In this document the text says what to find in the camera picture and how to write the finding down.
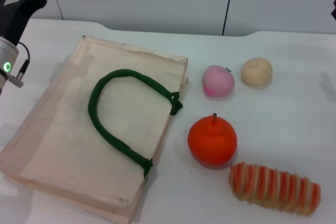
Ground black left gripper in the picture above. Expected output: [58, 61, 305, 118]
[0, 0, 56, 47]

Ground pink peach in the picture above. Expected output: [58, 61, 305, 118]
[202, 65, 235, 98]

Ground cream handbag with green handle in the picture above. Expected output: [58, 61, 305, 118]
[0, 35, 190, 224]

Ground beige round bun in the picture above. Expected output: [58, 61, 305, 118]
[240, 57, 273, 87]

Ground thin black pole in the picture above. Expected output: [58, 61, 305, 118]
[221, 0, 237, 36]

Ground orange fruit with stem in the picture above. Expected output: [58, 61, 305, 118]
[187, 113, 238, 167]

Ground orange striped bread loaf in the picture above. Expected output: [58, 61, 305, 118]
[228, 161, 322, 216]

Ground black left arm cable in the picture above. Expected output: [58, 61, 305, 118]
[9, 40, 31, 88]

